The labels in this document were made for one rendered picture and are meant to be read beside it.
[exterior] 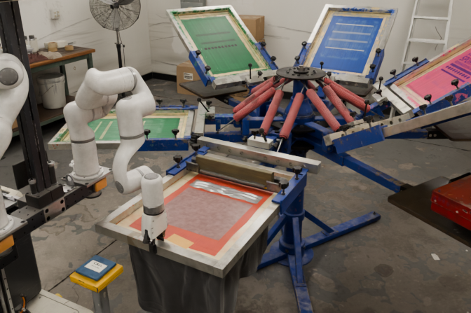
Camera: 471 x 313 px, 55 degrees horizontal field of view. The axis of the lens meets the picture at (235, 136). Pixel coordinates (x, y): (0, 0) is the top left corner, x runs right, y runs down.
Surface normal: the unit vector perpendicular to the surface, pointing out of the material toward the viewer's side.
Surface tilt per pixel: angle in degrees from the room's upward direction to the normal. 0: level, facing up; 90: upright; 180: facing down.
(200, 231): 0
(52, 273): 0
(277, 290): 0
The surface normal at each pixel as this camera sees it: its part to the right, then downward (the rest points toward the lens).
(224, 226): 0.00, -0.92
